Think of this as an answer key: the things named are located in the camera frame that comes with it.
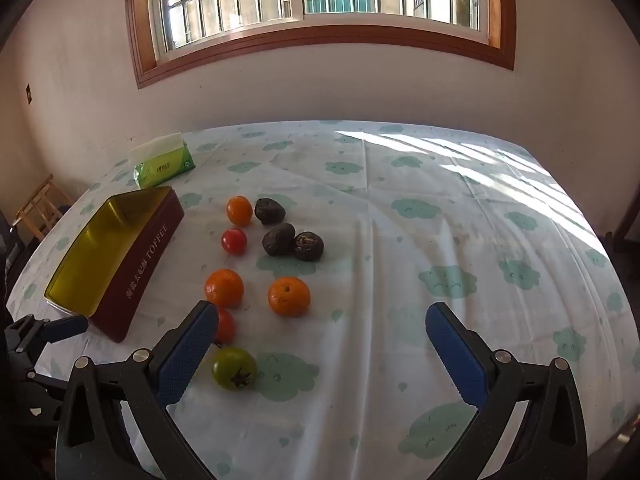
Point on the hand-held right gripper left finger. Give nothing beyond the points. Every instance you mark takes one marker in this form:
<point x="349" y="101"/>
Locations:
<point x="187" y="355"/>

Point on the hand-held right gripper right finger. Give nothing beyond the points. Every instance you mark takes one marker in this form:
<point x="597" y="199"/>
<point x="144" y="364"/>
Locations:
<point x="457" y="355"/>

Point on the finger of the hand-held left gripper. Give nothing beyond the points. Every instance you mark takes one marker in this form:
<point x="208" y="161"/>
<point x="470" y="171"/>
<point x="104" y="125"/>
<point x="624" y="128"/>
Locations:
<point x="65" y="327"/>

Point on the green tomato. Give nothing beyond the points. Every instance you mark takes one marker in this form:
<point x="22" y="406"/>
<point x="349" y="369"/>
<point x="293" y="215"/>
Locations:
<point x="233" y="368"/>

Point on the red cherry tomato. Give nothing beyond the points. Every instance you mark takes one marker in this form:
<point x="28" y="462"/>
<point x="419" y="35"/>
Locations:
<point x="234" y="241"/>
<point x="226" y="327"/>

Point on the orange mandarin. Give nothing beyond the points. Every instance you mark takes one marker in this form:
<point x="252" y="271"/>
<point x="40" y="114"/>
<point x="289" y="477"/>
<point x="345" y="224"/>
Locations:
<point x="224" y="287"/>
<point x="289" y="296"/>

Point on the dark red tin box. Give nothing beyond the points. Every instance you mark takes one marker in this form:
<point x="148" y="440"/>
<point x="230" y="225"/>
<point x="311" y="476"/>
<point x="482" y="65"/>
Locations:
<point x="145" y="260"/>

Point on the dark brown water chestnut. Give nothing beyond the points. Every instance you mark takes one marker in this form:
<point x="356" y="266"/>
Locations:
<point x="309" y="247"/>
<point x="270" y="211"/>
<point x="278" y="240"/>

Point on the small orange tomato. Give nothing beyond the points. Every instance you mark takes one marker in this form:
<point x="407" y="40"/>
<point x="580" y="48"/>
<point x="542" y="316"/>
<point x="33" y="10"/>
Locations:
<point x="239" y="211"/>

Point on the dark furniture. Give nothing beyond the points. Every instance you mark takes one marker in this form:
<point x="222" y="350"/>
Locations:
<point x="10" y="255"/>

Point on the cloud printed tablecloth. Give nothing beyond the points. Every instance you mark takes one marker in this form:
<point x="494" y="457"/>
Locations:
<point x="400" y="260"/>

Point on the wooden chair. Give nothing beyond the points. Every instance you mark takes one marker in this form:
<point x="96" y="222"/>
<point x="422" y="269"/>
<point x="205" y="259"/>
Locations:
<point x="37" y="207"/>

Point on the green tissue pack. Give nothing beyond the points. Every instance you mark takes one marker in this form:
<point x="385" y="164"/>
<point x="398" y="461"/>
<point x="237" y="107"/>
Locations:
<point x="165" y="167"/>

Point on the wooden framed window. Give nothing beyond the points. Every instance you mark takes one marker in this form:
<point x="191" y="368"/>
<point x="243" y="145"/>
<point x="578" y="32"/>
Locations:
<point x="320" y="5"/>

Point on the dark wall switch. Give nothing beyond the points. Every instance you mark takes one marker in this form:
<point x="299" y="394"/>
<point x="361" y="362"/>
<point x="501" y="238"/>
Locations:
<point x="28" y="94"/>

